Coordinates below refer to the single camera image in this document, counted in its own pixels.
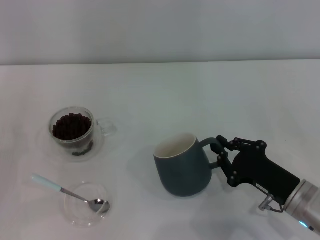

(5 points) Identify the blue handled metal spoon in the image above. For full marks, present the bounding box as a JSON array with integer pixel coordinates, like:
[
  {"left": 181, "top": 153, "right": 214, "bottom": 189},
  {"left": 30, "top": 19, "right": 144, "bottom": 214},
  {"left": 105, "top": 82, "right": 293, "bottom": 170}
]
[{"left": 31, "top": 173, "right": 111, "bottom": 215}]

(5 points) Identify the small clear glass dish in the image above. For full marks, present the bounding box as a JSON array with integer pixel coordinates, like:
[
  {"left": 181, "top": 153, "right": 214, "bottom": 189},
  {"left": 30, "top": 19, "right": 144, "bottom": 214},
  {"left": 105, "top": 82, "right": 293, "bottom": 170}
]
[{"left": 59, "top": 182, "right": 114, "bottom": 228}]

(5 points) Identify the clear glass cup with handle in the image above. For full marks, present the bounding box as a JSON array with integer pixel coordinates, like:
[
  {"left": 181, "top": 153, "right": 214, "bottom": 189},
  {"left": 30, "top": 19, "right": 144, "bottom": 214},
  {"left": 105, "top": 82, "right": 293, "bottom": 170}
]
[{"left": 48, "top": 106, "right": 118, "bottom": 163}]

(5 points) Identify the coffee bean pile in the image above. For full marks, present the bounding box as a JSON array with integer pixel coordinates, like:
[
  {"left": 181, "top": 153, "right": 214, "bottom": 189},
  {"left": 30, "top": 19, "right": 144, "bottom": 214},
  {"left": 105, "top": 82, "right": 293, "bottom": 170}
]
[{"left": 52, "top": 112, "right": 92, "bottom": 142}]

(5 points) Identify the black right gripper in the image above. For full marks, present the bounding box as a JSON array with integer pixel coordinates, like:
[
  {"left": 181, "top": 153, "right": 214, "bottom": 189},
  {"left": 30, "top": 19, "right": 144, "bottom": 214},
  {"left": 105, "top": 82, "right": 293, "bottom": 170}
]
[{"left": 211, "top": 134, "right": 301, "bottom": 205}]

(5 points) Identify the dark teal ceramic mug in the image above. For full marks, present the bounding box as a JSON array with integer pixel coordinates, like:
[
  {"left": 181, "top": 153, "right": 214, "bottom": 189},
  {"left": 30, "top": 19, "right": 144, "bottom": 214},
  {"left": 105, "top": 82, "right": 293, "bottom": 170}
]
[{"left": 153, "top": 132, "right": 222, "bottom": 198}]

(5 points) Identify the right wrist cable with plug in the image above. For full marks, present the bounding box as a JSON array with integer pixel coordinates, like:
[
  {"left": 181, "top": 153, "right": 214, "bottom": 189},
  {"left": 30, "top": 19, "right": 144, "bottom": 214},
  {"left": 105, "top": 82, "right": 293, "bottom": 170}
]
[{"left": 258, "top": 194, "right": 285, "bottom": 213}]

